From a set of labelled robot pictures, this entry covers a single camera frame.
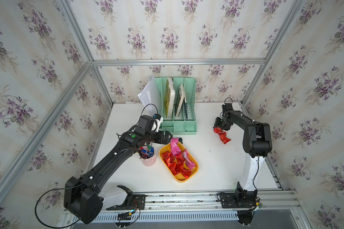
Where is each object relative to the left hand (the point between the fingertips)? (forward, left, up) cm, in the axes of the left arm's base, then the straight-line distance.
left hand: (167, 136), depth 77 cm
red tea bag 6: (+8, -38, -16) cm, 43 cm away
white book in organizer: (+27, -3, +3) cm, 28 cm away
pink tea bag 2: (-10, -14, -15) cm, 23 cm away
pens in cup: (-5, +13, -11) cm, 18 cm away
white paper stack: (+27, +10, +4) cm, 29 cm away
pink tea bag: (-1, -5, -13) cm, 14 cm away
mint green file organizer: (+19, -9, -16) cm, 26 cm away
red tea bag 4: (-8, -7, -11) cm, 16 cm away
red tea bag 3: (-16, -11, -12) cm, 23 cm away
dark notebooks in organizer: (+30, -9, -3) cm, 31 cm away
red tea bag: (-7, -1, -12) cm, 14 cm away
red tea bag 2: (-13, -5, -13) cm, 19 cm away
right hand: (+20, -38, -17) cm, 46 cm away
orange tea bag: (-11, -11, -15) cm, 22 cm away
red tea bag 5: (+14, -36, -16) cm, 41 cm away
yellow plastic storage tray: (-17, -7, -18) cm, 26 cm away
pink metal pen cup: (-9, +9, -12) cm, 18 cm away
